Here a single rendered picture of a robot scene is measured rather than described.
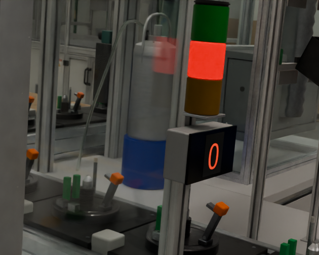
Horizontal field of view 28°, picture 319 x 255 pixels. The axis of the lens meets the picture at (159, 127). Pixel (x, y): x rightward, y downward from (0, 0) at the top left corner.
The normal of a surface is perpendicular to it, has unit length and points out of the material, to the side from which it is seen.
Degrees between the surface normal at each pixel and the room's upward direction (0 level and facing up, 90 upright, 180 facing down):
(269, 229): 0
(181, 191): 90
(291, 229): 0
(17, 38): 90
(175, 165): 90
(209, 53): 90
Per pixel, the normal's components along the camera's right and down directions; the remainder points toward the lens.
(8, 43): 0.80, 0.18
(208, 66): 0.04, 0.18
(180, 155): -0.60, 0.10
